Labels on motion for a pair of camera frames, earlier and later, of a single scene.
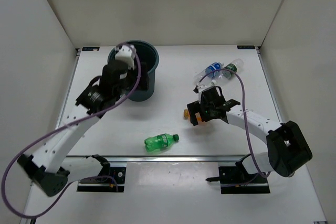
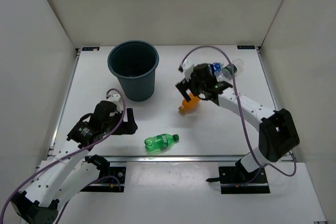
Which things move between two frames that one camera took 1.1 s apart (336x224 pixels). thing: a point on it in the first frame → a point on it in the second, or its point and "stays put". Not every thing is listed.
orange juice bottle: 186,116 → 188,107
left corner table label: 89,49 stays put
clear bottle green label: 235,65 stays put
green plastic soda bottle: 160,141 stays put
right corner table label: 245,47 stays put
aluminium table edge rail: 178,159 stays put
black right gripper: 195,107 → 185,85
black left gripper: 143,83 → 128,127
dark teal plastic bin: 147,53 stays put
